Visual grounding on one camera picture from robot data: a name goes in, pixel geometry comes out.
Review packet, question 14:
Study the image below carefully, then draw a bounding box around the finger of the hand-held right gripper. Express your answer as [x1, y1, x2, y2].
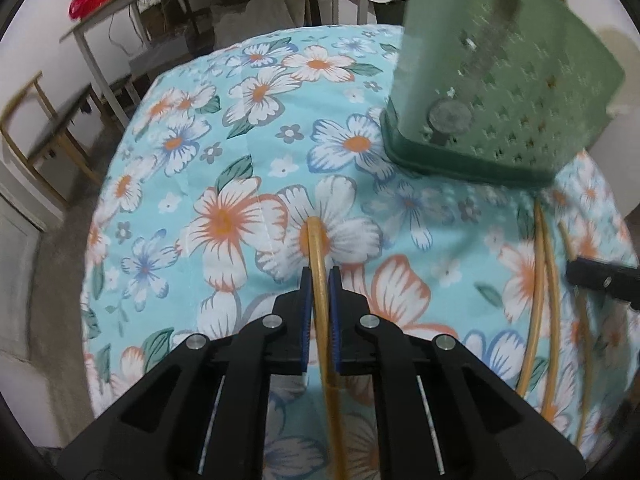
[566, 256, 640, 312]

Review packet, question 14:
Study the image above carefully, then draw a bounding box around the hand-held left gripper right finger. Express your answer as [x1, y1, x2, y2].
[327, 266, 586, 480]

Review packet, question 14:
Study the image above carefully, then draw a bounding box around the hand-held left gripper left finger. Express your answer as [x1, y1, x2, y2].
[55, 266, 313, 480]

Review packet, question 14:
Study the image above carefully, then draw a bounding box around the green perforated utensil holder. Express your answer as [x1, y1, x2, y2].
[380, 0, 627, 191]

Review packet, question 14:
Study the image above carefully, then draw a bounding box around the floral light blue blanket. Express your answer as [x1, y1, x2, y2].
[82, 24, 638, 480]

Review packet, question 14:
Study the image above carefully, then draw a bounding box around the white door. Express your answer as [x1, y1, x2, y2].
[0, 160, 66, 361]

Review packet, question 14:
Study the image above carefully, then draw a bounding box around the white sack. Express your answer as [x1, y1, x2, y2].
[210, 0, 301, 51]

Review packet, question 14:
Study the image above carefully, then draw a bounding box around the wooden chair black seat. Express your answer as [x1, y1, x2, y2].
[0, 72, 103, 211]

